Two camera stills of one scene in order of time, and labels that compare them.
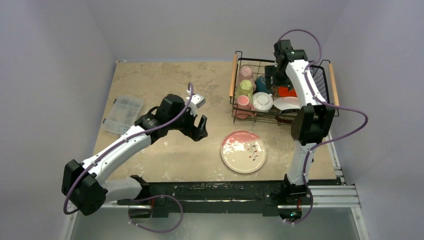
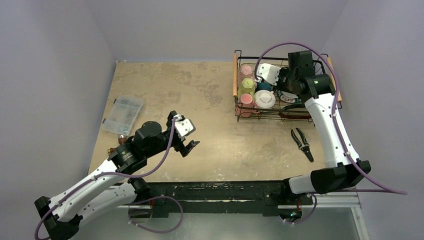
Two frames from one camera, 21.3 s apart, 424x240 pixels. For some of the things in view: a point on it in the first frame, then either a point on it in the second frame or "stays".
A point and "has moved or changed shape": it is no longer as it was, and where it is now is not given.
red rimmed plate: x=283 y=119 has moved or changed shape
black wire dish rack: x=254 y=100 stays
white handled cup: x=262 y=102 has moved or changed shape
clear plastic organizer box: x=123 y=113 stays
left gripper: x=188 y=131 -> x=184 y=149
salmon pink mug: x=243 y=108 stays
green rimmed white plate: x=286 y=103 has moved or changed shape
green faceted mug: x=246 y=88 stays
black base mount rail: x=213 y=195 stays
